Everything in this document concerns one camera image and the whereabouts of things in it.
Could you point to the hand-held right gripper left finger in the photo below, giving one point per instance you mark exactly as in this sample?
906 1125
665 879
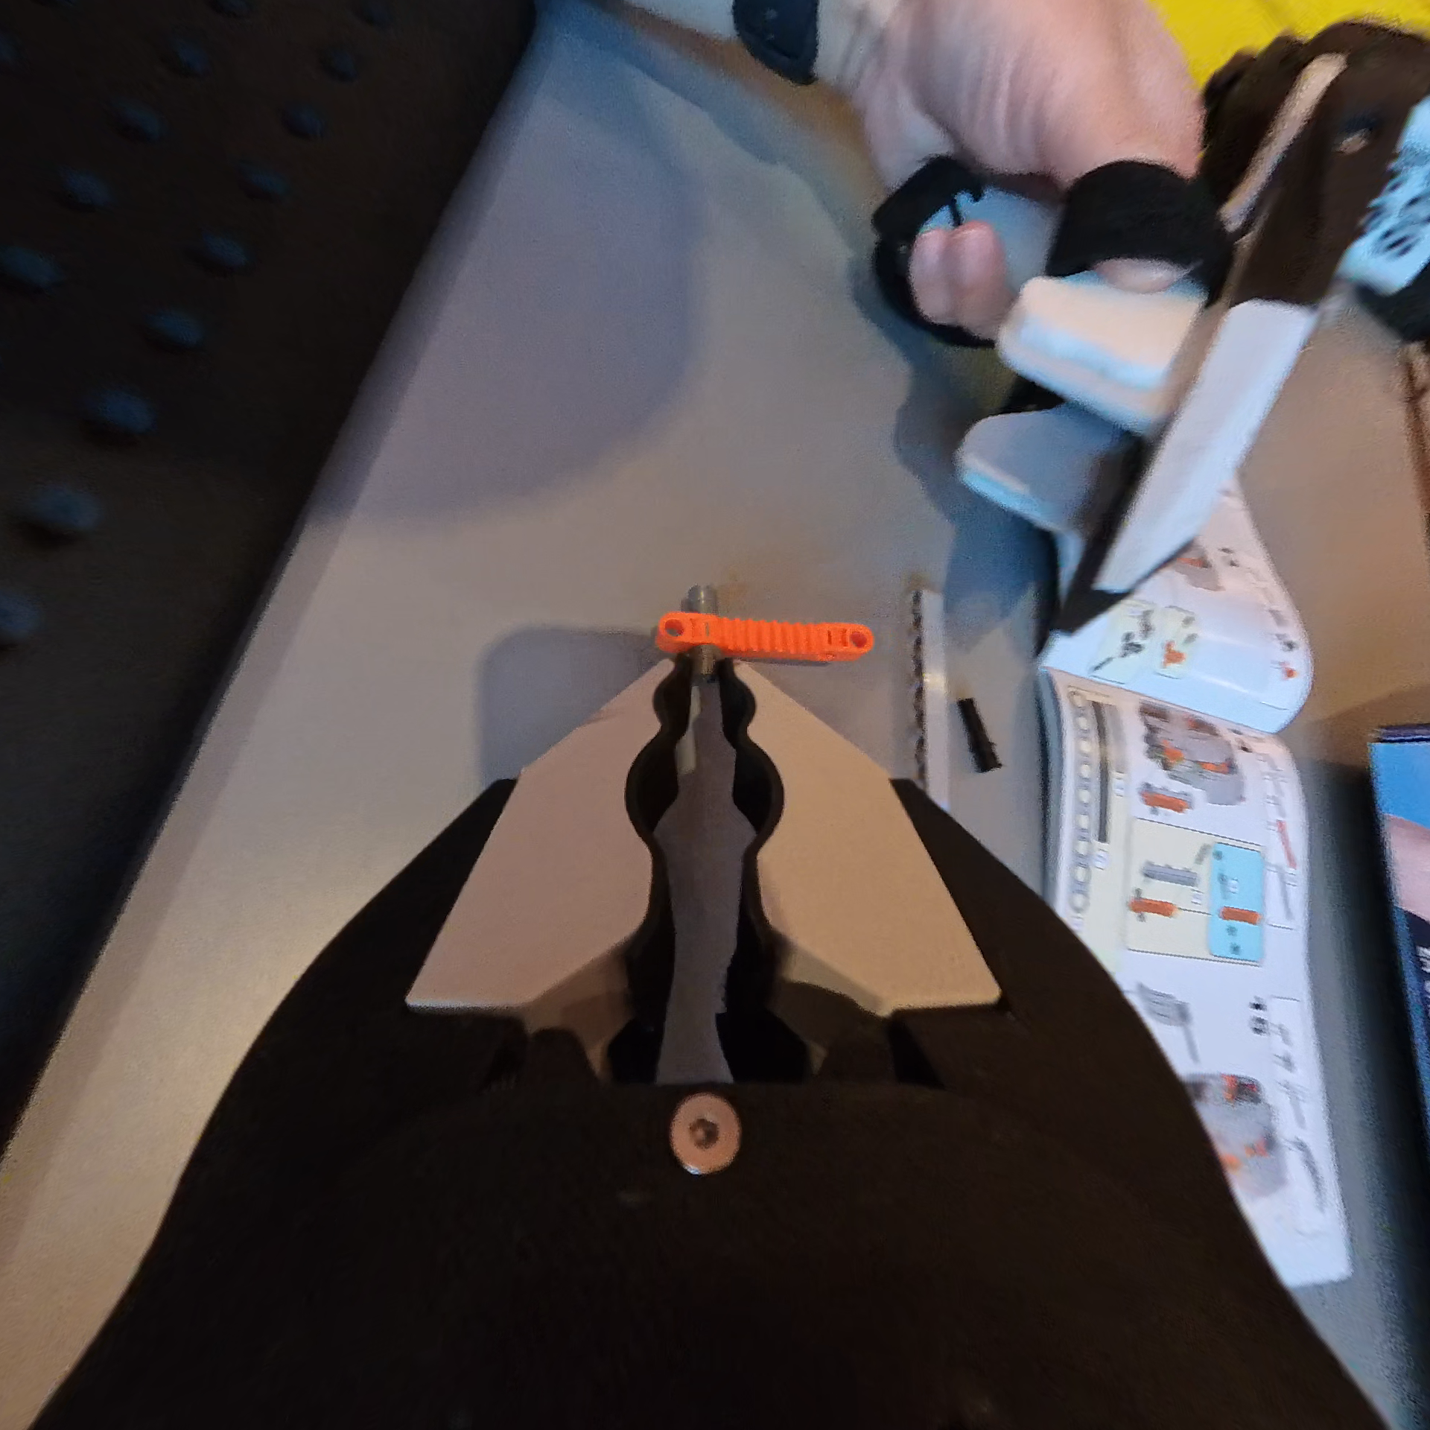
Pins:
534 884

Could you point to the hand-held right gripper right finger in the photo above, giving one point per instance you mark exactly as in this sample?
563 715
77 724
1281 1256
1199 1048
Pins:
869 884

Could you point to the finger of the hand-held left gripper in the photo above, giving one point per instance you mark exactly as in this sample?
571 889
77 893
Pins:
1193 471
1037 471

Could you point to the long black connector pin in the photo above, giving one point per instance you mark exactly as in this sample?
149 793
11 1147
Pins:
974 734

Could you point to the light grey toy beam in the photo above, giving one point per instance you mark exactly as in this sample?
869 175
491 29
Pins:
924 694

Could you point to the grey toy axle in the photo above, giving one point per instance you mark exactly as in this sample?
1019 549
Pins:
694 727

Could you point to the orange toothed toy beam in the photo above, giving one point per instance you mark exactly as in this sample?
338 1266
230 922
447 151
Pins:
786 637

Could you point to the person's left hand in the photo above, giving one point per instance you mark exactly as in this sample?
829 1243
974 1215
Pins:
1037 88

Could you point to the yellow plastic bin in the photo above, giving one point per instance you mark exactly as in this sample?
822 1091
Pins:
1253 29

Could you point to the open instruction booklet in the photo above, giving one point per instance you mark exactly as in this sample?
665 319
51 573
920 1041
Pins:
1193 893

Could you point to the blue toy kit box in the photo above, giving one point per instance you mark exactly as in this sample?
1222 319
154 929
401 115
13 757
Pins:
1408 893

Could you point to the dark wristwatch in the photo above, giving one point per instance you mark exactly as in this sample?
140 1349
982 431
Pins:
786 33

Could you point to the black perforated chair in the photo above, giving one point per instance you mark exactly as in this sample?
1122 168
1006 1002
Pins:
164 448

